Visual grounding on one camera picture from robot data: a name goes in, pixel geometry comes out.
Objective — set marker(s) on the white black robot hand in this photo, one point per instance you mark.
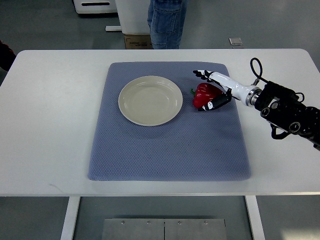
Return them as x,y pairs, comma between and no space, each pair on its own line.
247,94

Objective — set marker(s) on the red bell pepper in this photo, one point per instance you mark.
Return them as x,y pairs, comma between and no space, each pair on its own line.
204,93

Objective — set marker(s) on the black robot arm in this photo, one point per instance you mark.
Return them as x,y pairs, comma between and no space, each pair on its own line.
283,108

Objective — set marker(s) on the small grey floor plate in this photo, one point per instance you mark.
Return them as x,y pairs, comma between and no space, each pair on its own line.
235,41

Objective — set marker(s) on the cream ceramic plate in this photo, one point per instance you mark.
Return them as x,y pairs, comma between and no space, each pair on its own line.
150,100

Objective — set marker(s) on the blue textured mat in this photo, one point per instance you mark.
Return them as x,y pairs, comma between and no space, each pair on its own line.
196,145

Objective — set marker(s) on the person's legs in jeans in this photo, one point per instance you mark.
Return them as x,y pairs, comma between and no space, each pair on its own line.
166,20

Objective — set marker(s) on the white right table leg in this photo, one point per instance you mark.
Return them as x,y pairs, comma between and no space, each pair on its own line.
254,218

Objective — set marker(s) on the white table leg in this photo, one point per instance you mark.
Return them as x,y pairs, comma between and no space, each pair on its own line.
70,219
254,218

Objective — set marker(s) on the cardboard box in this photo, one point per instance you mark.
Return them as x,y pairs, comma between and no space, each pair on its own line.
137,42

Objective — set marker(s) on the white appliance with slot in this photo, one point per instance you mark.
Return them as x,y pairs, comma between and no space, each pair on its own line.
95,6

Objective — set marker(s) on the white left table leg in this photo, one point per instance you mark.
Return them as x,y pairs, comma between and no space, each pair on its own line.
70,219

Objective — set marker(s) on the red black object at edge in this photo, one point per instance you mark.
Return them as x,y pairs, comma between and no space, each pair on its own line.
7,56

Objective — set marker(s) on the white pedestal stand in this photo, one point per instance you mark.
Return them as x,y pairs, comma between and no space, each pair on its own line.
132,16

